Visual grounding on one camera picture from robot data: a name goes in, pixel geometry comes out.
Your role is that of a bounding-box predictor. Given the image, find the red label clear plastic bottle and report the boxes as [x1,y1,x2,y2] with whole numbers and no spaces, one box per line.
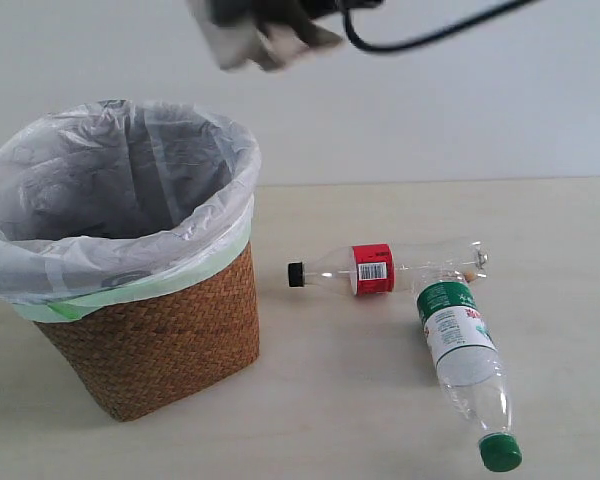
[287,238,488,296]

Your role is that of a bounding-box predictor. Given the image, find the green label clear plastic bottle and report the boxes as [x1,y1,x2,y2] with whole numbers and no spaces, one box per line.
[416,280,523,473]

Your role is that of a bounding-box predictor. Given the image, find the white green plastic bin liner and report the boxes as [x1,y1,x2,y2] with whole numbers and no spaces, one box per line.
[0,100,261,323]

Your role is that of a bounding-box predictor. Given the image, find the brown woven wicker basket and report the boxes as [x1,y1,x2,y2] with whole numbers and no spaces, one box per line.
[36,247,260,422]

